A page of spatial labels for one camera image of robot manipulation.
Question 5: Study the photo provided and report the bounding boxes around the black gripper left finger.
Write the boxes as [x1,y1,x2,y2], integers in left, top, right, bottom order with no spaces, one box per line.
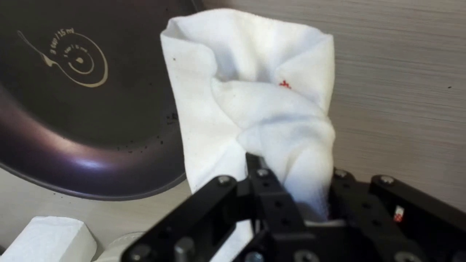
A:
[244,151,308,238]

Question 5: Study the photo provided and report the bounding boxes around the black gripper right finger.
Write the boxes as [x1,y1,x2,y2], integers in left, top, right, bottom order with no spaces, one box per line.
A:
[329,167,385,235]

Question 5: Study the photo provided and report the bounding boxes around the white towel red stripes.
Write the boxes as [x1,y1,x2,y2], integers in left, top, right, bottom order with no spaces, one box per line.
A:
[158,7,337,262]

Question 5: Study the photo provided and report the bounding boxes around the dark nonstick frying pan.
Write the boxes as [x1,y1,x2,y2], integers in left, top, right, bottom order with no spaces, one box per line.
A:
[0,0,205,200]

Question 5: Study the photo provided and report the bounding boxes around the white paper towel roll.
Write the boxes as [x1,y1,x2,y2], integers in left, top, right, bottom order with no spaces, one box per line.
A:
[0,215,98,262]

